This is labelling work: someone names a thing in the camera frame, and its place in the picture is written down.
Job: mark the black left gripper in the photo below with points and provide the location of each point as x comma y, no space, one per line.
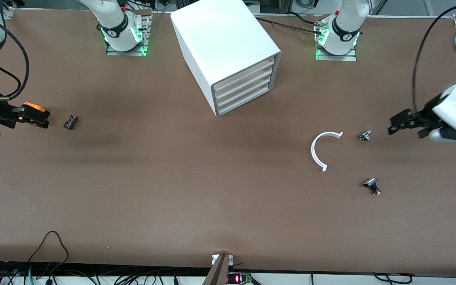
427,112

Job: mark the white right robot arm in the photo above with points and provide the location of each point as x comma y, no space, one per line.
115,23

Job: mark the small black terminal block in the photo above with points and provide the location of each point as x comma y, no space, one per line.
70,122

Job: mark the white curved plastic arc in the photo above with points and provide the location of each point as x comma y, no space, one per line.
312,151

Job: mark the device with red display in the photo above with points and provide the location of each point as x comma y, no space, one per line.
236,279

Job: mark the orange black button enclosure box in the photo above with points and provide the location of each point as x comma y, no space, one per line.
34,107

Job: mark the small silver metal switch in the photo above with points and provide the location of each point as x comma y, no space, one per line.
364,135

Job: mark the black knob selector switch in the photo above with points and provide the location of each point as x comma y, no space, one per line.
371,183

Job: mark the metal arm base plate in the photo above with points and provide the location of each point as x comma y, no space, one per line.
337,57
127,52

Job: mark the brown angled post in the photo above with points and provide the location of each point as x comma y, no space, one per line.
217,273

